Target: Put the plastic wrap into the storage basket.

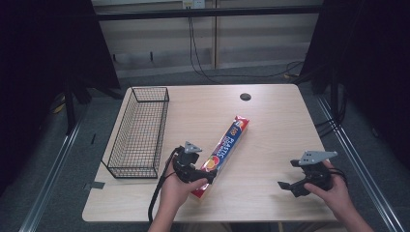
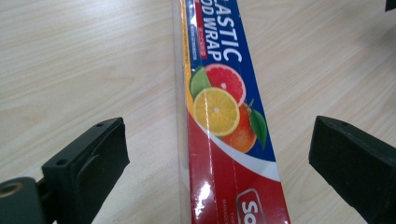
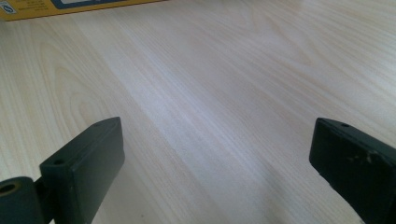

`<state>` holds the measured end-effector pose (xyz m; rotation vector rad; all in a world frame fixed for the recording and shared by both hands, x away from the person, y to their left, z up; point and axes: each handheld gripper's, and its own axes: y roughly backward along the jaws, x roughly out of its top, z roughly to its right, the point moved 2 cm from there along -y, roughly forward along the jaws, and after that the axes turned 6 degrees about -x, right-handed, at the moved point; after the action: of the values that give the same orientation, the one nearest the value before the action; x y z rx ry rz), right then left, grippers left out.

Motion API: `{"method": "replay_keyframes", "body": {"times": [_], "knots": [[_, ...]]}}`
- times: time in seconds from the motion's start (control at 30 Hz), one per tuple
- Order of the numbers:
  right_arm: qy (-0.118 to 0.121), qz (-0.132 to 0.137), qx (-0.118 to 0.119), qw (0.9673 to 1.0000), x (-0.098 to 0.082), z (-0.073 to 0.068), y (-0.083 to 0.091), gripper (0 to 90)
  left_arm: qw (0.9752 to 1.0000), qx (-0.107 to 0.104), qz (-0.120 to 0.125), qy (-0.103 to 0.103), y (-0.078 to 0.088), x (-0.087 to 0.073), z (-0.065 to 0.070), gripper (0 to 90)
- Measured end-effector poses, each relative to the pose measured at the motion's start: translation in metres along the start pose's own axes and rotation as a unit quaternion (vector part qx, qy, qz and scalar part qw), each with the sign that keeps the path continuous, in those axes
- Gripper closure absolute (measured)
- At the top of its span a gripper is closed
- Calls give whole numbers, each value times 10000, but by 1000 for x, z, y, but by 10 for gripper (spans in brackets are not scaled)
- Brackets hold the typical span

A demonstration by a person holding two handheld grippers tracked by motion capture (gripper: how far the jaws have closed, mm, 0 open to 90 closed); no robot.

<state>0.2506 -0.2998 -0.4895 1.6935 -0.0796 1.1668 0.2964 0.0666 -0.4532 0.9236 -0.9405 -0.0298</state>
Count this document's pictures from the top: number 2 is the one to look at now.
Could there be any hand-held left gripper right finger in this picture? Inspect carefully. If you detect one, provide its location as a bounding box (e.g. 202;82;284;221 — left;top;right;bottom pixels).
308;115;396;224

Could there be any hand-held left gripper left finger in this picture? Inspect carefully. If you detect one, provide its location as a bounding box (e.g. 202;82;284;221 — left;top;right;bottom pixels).
41;117;131;224

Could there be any plastic wrap box with fruit print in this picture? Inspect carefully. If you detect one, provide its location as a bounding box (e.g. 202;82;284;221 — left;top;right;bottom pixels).
172;0;292;224

